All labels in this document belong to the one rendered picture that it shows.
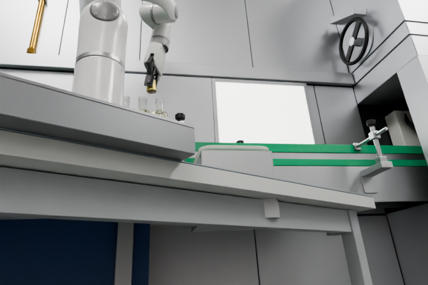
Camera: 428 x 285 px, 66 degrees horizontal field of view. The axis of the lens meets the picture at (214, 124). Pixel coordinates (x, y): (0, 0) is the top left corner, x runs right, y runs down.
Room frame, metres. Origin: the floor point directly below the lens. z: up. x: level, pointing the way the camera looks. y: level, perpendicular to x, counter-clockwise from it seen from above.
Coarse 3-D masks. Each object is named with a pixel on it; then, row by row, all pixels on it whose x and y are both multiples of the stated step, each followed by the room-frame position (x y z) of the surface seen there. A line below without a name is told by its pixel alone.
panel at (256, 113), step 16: (224, 96) 1.20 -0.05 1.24; (240, 96) 1.21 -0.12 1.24; (256, 96) 1.23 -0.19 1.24; (272, 96) 1.24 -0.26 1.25; (288, 96) 1.26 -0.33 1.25; (304, 96) 1.27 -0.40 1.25; (224, 112) 1.20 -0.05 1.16; (240, 112) 1.21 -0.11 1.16; (256, 112) 1.23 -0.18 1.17; (272, 112) 1.24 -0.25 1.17; (288, 112) 1.25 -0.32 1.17; (304, 112) 1.27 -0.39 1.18; (224, 128) 1.20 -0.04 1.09; (240, 128) 1.21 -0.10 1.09; (256, 128) 1.22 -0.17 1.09; (272, 128) 1.24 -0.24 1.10; (288, 128) 1.25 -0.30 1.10; (304, 128) 1.27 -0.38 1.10
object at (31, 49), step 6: (42, 0) 1.05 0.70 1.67; (42, 6) 1.05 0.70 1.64; (36, 12) 1.05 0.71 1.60; (42, 12) 1.06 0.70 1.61; (36, 18) 1.05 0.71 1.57; (36, 24) 1.05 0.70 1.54; (36, 30) 1.05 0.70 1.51; (36, 36) 1.05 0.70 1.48; (30, 42) 1.05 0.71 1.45; (30, 48) 1.04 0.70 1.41
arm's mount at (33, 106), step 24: (0, 72) 0.33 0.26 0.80; (0, 96) 0.34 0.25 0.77; (24, 96) 0.35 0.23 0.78; (48, 96) 0.37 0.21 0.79; (72, 96) 0.39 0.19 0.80; (0, 120) 0.36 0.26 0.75; (24, 120) 0.36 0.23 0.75; (48, 120) 0.37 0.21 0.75; (72, 120) 0.39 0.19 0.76; (96, 120) 0.41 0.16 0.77; (120, 120) 0.43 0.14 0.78; (144, 120) 0.46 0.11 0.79; (168, 120) 0.49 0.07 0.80; (96, 144) 0.45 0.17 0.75; (120, 144) 0.46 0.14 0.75; (144, 144) 0.46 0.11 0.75; (168, 144) 0.49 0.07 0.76; (192, 144) 0.52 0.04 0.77
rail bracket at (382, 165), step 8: (368, 120) 1.01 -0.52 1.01; (384, 128) 0.96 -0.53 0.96; (376, 136) 1.01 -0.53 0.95; (360, 144) 1.09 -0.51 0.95; (376, 144) 1.01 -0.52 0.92; (376, 152) 1.02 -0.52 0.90; (376, 160) 1.02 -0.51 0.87; (384, 160) 1.01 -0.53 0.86; (368, 168) 1.06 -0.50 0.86; (376, 168) 1.02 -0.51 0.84; (384, 168) 1.01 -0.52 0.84; (368, 176) 1.10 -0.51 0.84; (368, 184) 1.10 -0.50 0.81; (368, 192) 1.10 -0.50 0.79; (376, 192) 1.11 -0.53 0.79
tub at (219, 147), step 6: (198, 150) 0.74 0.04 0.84; (222, 150) 0.73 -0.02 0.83; (228, 150) 0.73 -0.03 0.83; (234, 150) 0.74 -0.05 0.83; (240, 150) 0.74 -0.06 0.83; (246, 150) 0.74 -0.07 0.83; (252, 150) 0.75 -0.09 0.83; (258, 150) 0.75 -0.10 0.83; (264, 150) 0.76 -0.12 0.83; (198, 156) 0.79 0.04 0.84
